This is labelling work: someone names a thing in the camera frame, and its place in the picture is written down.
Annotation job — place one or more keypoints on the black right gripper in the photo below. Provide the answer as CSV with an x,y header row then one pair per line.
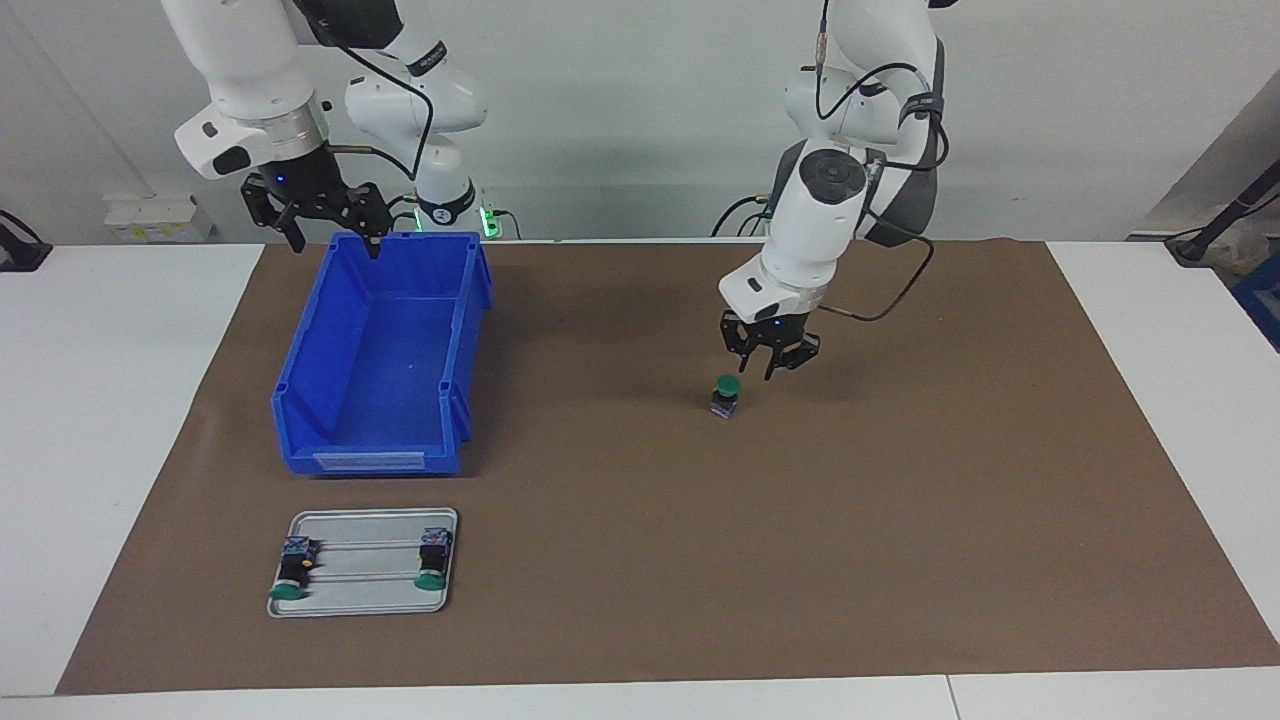
x,y
298,182

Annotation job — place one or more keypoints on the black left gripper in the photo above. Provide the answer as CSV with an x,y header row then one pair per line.
x,y
775,330

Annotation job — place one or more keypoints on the green push button switch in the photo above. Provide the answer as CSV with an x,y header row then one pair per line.
x,y
433,560
726,384
292,570

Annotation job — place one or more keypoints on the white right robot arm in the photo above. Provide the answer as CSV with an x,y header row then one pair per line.
x,y
240,60

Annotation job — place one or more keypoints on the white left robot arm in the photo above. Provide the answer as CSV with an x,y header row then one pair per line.
x,y
820,220

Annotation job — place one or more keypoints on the blue plastic storage bin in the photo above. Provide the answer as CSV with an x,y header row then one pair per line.
x,y
380,380

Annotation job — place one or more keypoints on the brown table mat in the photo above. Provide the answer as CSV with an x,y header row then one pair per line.
x,y
700,580

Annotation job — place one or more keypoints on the silver metal tray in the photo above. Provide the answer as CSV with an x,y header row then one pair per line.
x,y
365,535

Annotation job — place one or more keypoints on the black stand pole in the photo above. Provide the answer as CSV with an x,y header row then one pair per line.
x,y
1225,215

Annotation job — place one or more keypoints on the blue crate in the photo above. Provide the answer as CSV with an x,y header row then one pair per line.
x,y
1262,300

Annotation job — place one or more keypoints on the black clamp mount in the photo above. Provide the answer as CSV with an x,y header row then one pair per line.
x,y
20,250

